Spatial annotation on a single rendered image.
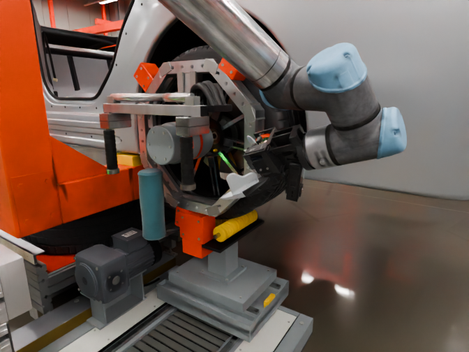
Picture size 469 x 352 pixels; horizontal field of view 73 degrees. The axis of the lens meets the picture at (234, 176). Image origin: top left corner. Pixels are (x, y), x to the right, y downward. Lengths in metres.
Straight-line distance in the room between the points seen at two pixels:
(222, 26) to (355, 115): 0.24
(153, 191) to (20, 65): 0.59
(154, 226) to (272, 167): 0.70
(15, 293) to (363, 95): 0.59
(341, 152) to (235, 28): 0.26
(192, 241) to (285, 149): 0.75
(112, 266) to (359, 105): 1.08
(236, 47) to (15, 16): 0.92
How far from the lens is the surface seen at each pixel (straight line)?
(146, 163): 1.33
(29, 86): 1.30
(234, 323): 1.35
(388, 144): 0.53
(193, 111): 0.88
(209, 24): 0.51
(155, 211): 1.19
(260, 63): 0.54
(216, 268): 1.46
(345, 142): 0.54
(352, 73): 0.48
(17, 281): 0.59
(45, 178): 1.33
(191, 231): 1.24
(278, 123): 1.04
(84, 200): 1.43
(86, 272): 1.35
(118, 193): 1.52
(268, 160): 0.60
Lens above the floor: 1.01
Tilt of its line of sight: 14 degrees down
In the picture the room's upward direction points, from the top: straight up
